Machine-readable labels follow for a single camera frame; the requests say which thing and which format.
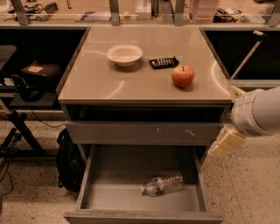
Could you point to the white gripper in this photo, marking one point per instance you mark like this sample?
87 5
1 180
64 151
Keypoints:
242 114

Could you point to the clear plastic water bottle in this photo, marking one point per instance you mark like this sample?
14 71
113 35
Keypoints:
162 185

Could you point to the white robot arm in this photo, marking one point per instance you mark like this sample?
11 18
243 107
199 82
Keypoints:
254 114

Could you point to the grey drawer cabinet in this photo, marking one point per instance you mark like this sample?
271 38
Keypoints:
98 90

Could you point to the open grey middle drawer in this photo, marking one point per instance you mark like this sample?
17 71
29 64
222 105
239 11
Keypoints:
110 191

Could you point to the closed grey top drawer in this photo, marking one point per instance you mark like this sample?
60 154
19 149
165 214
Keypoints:
144 133

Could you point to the red apple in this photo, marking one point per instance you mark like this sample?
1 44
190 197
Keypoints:
182 76

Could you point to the black snack bar packet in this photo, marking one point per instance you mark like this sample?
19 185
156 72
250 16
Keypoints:
162 63

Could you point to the pink plastic bin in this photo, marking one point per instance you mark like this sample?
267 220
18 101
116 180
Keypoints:
202 11

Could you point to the white bowl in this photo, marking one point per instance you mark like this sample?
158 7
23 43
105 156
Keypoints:
124 55

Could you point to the black backpack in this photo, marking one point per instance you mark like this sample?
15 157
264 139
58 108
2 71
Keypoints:
70 163

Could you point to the black box with label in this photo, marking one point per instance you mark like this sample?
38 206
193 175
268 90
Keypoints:
44 72

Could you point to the black headphones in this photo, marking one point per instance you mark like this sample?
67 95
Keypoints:
27 93

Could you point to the black metal stand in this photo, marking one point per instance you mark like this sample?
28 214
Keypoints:
9 149

